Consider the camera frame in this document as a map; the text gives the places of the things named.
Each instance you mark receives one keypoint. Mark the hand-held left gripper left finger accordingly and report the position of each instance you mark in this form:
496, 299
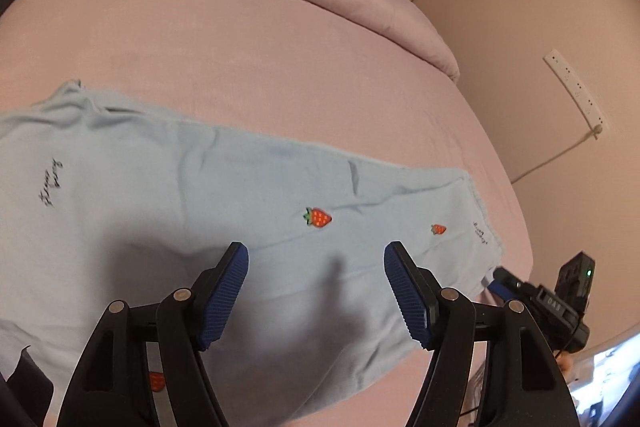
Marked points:
225, 297

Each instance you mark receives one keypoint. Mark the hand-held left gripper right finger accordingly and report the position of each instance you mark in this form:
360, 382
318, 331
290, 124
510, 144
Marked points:
406, 297

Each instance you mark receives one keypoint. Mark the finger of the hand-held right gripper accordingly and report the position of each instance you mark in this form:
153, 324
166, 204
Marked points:
507, 282

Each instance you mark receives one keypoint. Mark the light blue strawberry pants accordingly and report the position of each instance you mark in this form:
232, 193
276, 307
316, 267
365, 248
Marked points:
150, 207

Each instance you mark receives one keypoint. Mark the white power strip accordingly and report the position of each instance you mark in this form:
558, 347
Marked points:
575, 89

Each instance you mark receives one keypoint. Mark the dark cloth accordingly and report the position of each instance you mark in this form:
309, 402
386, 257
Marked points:
27, 382

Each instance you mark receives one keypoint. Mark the pink bed sheet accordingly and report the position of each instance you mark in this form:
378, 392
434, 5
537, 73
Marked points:
250, 57

